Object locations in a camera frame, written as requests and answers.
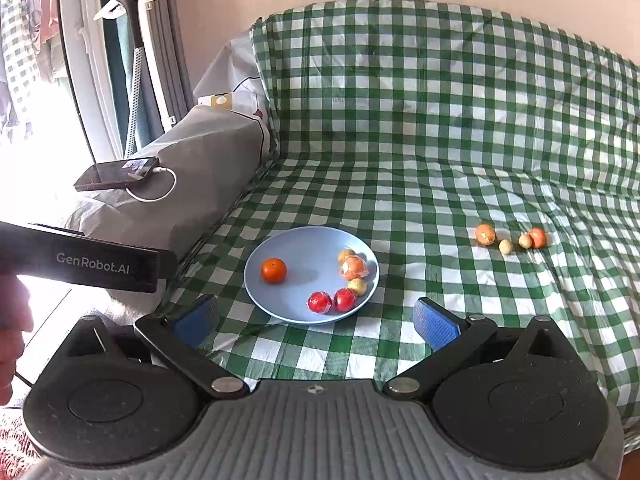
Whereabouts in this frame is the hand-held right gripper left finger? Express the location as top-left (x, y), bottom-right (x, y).
top-left (64, 293), bottom-right (251, 402)

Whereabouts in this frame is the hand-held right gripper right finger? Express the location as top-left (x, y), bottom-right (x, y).
top-left (381, 297), bottom-right (567, 402)

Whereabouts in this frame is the bare orange tangerine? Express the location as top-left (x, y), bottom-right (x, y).
top-left (261, 258), bottom-right (288, 285)

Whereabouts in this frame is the light blue plate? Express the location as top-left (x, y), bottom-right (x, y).
top-left (244, 226), bottom-right (380, 326)

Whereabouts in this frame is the person's left hand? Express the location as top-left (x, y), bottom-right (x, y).
top-left (0, 275), bottom-right (35, 406)

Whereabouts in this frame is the black smartphone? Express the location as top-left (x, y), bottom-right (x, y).
top-left (74, 156), bottom-right (160, 192)

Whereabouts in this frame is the green checkered sheet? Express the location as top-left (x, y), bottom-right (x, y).
top-left (162, 0), bottom-right (640, 413)

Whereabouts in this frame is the red patterned cloth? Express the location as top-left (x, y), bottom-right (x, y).
top-left (0, 404), bottom-right (43, 468)

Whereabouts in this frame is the garment steamer stand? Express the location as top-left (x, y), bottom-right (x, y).
top-left (94, 0), bottom-right (195, 160)

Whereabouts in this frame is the grey curtain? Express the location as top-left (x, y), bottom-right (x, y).
top-left (150, 0), bottom-right (193, 133)

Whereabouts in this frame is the white printed cloth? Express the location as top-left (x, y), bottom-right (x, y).
top-left (192, 30), bottom-right (275, 123)

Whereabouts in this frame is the hanging laundry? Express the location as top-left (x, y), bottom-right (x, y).
top-left (0, 0), bottom-right (63, 136)

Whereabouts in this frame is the white charging cable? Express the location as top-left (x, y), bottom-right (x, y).
top-left (125, 165), bottom-right (179, 204)

